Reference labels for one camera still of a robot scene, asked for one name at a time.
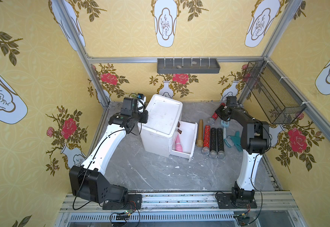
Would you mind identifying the red glitter microphone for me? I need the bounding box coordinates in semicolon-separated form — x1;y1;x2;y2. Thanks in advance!
202;125;211;155
207;103;225;125

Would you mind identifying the white three-drawer cabinet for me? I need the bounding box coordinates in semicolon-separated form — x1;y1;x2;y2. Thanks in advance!
138;94;183;158

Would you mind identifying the black microphone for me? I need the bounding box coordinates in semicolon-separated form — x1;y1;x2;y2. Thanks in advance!
209;128;217;159
217;128;225;159

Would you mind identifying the pink microphone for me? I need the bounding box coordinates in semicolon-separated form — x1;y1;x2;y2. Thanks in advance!
175;134;183;152

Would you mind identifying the white bottom drawer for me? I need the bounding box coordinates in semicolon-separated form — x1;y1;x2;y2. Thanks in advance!
169;121;198;162

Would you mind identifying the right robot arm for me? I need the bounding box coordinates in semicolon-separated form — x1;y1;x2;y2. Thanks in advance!
216;96;271;202

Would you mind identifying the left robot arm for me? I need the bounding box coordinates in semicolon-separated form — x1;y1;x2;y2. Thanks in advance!
69;93;148;208

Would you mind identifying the light blue garden fork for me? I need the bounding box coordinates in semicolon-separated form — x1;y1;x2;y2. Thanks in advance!
220;120;229;140

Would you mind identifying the teal gardening glove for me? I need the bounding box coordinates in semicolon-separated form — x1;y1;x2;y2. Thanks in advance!
224;131;243;152

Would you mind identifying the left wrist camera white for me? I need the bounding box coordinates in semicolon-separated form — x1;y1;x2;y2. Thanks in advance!
136;93;146;112

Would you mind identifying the black wire mesh basket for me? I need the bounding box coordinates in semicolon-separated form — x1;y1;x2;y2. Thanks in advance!
243;60;306;124

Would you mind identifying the grey wall shelf tray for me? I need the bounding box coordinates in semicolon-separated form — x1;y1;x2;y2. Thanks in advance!
156;57;221;74

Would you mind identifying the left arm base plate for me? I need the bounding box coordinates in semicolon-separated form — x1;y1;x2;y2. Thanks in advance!
102;194;142;210

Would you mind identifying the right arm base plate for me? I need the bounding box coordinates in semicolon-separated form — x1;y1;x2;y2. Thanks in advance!
215;192;258;209

